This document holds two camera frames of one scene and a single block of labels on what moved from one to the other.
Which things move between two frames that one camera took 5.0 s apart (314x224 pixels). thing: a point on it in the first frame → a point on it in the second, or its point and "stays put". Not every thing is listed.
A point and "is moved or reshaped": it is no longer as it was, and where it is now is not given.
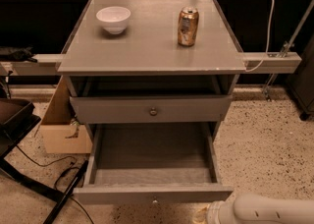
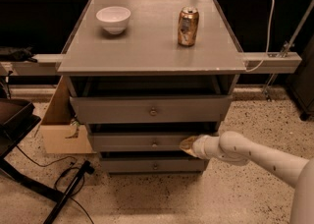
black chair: [18, 117] stays put
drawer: [151, 163] is moved or reshaped
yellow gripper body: [216, 212] → [202, 145]
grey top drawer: [150, 109] stays put
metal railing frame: [26, 64] stays put
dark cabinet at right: [302, 82] stays put
